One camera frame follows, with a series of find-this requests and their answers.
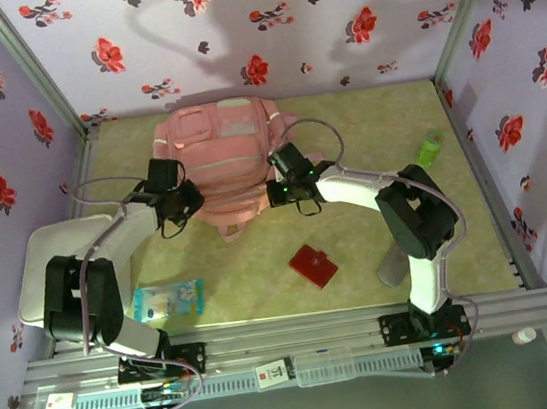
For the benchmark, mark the red wallet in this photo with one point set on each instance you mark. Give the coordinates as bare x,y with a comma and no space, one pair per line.
313,266

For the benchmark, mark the white card with red mark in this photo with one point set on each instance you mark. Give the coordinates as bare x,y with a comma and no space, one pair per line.
274,374

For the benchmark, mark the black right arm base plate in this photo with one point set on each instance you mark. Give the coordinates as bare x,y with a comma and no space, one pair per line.
393,330

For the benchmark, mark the clear plastic box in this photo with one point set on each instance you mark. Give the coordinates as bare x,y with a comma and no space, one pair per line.
323,368

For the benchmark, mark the green plastic bottle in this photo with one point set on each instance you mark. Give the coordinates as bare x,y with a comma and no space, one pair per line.
430,148

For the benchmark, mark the small white red box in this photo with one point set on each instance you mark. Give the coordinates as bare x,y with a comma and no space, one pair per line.
60,403

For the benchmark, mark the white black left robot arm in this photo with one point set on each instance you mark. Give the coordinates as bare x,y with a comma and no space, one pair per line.
79,300

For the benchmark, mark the grey pencil case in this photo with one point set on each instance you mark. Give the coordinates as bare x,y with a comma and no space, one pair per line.
392,269

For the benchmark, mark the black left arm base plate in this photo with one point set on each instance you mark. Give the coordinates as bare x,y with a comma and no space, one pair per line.
193,358

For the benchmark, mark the aluminium side rail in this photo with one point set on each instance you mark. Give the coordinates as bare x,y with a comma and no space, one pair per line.
83,174
494,195

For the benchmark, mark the small white bottle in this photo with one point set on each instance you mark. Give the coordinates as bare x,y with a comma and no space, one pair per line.
524,336

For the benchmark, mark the pink school backpack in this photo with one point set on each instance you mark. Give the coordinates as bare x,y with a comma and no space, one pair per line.
228,170

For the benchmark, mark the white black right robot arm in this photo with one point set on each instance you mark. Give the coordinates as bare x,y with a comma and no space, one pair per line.
417,226

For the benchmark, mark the aluminium corner post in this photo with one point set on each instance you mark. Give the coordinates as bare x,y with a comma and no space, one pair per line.
28,65
469,2

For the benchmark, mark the light blue printed packet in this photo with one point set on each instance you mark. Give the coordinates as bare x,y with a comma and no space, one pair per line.
170,301

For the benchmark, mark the long aluminium base rail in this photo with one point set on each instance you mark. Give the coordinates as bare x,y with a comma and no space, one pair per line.
291,338

